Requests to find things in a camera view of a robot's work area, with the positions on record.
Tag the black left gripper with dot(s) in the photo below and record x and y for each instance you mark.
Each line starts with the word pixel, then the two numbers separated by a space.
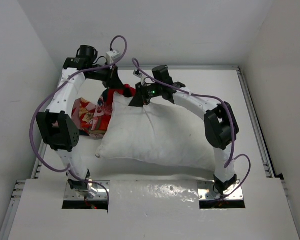
pixel 112 80

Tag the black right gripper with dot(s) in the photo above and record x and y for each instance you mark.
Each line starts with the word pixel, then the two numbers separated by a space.
pixel 139 100

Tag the white pillow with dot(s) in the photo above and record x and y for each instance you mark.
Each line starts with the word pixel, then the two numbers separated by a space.
pixel 156 134

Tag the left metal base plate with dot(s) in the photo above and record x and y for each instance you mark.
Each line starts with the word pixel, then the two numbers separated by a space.
pixel 100 190

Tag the aluminium table frame rail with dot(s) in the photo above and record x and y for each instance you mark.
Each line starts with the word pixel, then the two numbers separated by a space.
pixel 262 146

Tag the metal base plate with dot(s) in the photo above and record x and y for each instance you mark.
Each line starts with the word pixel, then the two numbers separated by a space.
pixel 208 192
pixel 100 190

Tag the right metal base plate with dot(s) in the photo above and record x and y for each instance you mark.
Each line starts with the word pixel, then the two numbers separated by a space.
pixel 208 192

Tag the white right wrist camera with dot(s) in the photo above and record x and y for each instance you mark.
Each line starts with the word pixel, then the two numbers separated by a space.
pixel 137 74

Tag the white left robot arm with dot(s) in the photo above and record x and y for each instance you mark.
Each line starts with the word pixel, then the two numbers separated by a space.
pixel 55 123

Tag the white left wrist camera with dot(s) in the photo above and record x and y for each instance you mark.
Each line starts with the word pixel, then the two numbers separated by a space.
pixel 112 56

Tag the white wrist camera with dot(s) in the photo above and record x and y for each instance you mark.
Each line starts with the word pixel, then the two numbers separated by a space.
pixel 112 56
pixel 137 74

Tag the red patterned pillowcase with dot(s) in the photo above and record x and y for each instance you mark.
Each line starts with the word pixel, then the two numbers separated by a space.
pixel 92 119

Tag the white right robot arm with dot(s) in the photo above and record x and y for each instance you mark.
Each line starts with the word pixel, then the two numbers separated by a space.
pixel 220 125

